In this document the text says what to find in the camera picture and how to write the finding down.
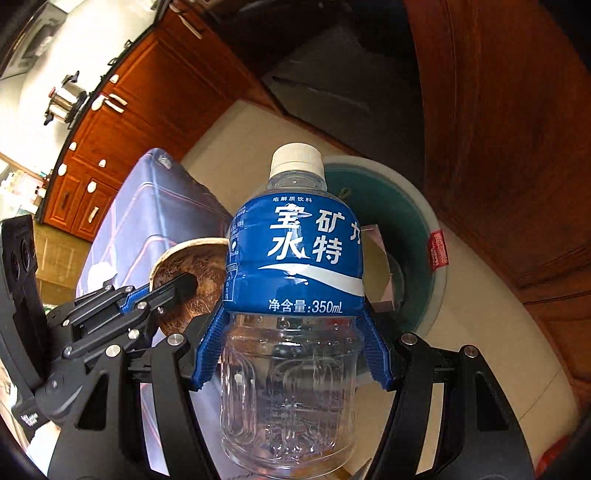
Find teal plastic bin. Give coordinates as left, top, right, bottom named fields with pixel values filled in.
left=321, top=154, right=448, bottom=333

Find steel pressure cooker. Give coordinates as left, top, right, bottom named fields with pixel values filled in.
left=44, top=71, right=88, bottom=126

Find brown coconut shell bowl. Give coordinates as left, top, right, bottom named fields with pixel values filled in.
left=150, top=236, right=232, bottom=335

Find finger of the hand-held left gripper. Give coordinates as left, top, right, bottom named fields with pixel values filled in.
left=74, top=272, right=200, bottom=324
left=62, top=302, right=164, bottom=365

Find brown wooden kitchen cabinets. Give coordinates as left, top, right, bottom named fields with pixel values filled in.
left=34, top=0, right=591, bottom=398

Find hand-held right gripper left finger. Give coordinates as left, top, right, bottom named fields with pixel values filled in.
left=46, top=305, right=232, bottom=480

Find pink snack box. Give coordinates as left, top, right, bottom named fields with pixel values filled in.
left=360, top=224, right=407, bottom=315

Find blue checked tablecloth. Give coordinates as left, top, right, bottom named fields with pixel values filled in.
left=76, top=148, right=236, bottom=398

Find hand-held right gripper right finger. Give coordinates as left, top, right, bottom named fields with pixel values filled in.
left=355, top=305, right=536, bottom=480

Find black built-in oven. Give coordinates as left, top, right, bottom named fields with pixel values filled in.
left=222, top=0, right=426, bottom=158

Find clear bottle with blue label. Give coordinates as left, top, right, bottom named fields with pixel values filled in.
left=219, top=143, right=365, bottom=478

